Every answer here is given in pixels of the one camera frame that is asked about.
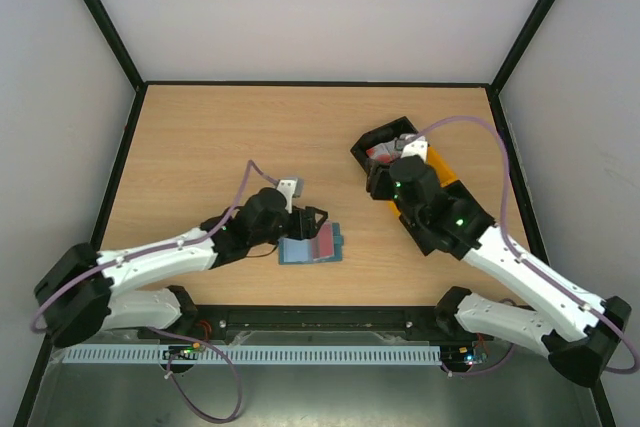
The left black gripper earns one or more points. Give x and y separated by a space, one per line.
302 222

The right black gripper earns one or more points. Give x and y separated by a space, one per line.
378 183

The red circle credit card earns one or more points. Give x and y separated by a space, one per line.
323 243

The teal card holder wallet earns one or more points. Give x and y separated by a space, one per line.
300 252

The black bin with red cards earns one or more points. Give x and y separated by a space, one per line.
388 132

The black bin with teal cards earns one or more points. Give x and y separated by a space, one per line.
452 223

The yellow bin with cards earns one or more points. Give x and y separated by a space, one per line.
447 178

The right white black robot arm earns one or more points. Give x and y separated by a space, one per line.
575 330

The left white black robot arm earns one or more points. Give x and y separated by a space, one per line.
88 291

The stack of white red cards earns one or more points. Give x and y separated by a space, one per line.
385 152

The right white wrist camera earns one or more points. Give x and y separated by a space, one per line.
407 145

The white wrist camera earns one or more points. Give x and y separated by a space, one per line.
407 145
291 188

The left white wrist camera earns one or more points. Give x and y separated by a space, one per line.
291 188

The black aluminium frame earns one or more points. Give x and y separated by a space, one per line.
108 30

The light blue slotted cable duct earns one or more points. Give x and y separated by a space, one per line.
255 355

